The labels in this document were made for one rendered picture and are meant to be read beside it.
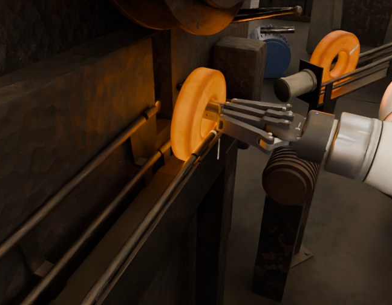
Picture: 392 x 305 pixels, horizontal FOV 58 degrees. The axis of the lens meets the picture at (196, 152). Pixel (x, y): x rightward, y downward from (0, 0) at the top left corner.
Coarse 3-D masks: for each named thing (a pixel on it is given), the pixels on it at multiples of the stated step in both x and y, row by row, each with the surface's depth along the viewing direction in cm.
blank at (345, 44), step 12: (336, 36) 86; (348, 36) 88; (324, 48) 86; (336, 48) 87; (348, 48) 90; (312, 60) 88; (324, 60) 87; (348, 60) 92; (324, 72) 89; (336, 72) 94
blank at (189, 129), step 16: (192, 80) 53; (208, 80) 53; (224, 80) 61; (192, 96) 52; (208, 96) 55; (224, 96) 63; (176, 112) 52; (192, 112) 52; (176, 128) 53; (192, 128) 53; (208, 128) 62; (176, 144) 54; (192, 144) 55
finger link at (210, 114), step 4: (208, 108) 57; (204, 112) 56; (208, 112) 56; (212, 112) 56; (216, 112) 56; (204, 116) 57; (208, 116) 56; (212, 116) 56; (216, 116) 56; (216, 120) 56; (220, 120) 54; (220, 124) 54; (220, 128) 55
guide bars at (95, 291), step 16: (208, 144) 57; (192, 160) 53; (176, 176) 50; (160, 208) 46; (144, 224) 43; (128, 240) 41; (128, 256) 42; (112, 272) 38; (96, 288) 36; (80, 304) 35
